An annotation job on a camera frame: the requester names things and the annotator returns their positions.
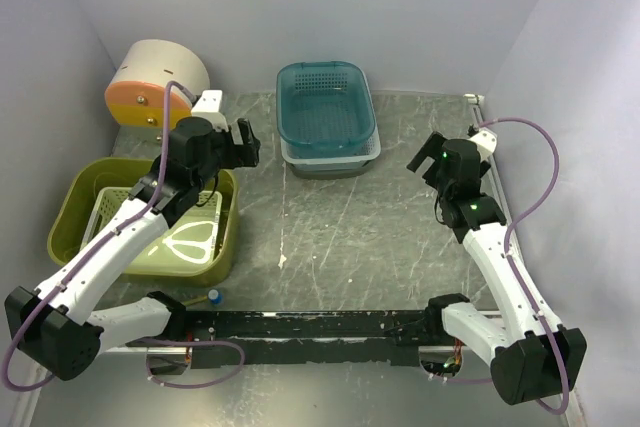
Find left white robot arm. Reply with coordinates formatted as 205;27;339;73
2;117;260;391

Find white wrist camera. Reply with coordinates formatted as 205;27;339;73
191;90;230;132
468;125;498;161

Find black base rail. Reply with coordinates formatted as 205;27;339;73
151;293;469;367

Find teal transparent container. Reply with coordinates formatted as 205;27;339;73
276;61;377;158

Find olive green large tub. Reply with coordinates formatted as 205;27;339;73
48;157;239;287

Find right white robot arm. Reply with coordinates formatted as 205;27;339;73
407;129;587;405

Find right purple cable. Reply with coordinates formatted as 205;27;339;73
429;116;571;416

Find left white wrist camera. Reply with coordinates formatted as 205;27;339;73
191;90;230;132

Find small blue capped bottle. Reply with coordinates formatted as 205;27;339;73
207;289;223;305

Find cream perforated basket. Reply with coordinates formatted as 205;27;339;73
80;187;223;275

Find dark grey container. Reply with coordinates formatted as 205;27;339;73
288;161;374;180

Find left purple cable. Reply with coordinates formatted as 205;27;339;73
0;80;194;393

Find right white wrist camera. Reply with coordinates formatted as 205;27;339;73
468;125;498;161

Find white perforated basket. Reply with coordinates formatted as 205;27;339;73
280;130;381;172

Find cream cylinder orange drawers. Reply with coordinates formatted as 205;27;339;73
104;39;210;128

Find purple cable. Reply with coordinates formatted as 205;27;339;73
429;116;571;416
0;80;194;393

